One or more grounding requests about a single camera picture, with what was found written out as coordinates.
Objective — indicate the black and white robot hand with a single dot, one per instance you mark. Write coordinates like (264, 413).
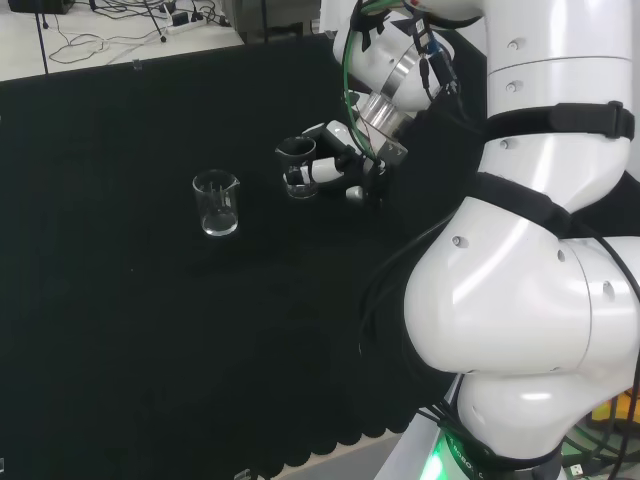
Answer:
(345, 155)

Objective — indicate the small clear glass beaker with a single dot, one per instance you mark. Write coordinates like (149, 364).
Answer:
(299, 190)

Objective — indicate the large clear glass beaker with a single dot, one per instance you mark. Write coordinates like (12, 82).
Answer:
(216, 220)

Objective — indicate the white power strip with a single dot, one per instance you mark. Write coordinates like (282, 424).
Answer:
(200, 25)

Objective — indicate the black tripod leg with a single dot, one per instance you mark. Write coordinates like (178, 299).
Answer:
(156, 20)

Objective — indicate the black bench cloth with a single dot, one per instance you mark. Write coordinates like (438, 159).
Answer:
(125, 300)

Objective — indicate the black tripod pole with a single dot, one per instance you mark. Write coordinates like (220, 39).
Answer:
(42, 40)

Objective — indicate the black box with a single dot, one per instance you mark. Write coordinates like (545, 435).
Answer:
(40, 5)

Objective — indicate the yellow stop button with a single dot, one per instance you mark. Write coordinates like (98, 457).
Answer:
(612, 407)

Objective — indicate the white plug connector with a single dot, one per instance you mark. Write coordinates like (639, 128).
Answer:
(577, 469)

